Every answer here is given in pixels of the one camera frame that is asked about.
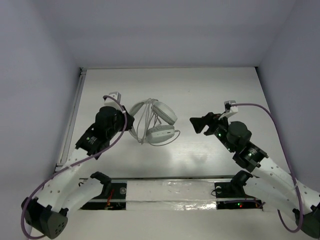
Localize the aluminium rail left edge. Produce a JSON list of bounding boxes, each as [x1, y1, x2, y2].
[[54, 67, 87, 172]]

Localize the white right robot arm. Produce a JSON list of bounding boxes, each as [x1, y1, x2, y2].
[[189, 112, 320, 239]]

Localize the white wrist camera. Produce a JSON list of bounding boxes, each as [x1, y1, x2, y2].
[[219, 100, 238, 119], [102, 91, 122, 110]]

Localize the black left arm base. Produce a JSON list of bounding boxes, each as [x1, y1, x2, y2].
[[80, 171, 127, 211]]

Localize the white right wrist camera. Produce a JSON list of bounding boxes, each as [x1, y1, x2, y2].
[[219, 100, 238, 119]]

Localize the white grey headphones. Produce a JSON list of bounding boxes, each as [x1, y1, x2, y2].
[[129, 98, 181, 147]]

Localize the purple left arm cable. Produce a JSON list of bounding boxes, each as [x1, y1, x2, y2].
[[20, 95, 130, 239]]

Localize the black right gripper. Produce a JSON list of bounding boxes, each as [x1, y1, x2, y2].
[[190, 111, 236, 153]]

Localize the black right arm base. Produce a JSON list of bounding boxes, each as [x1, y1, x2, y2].
[[210, 170, 265, 210]]

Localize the grey headphone cable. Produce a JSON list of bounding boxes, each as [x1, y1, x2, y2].
[[136, 97, 181, 146]]

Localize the silver foil covered panel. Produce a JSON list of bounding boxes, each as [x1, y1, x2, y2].
[[125, 179, 217, 211]]

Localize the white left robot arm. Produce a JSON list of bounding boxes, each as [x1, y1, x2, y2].
[[20, 105, 134, 240]]

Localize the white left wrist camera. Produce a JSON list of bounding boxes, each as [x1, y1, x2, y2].
[[102, 91, 122, 110]]

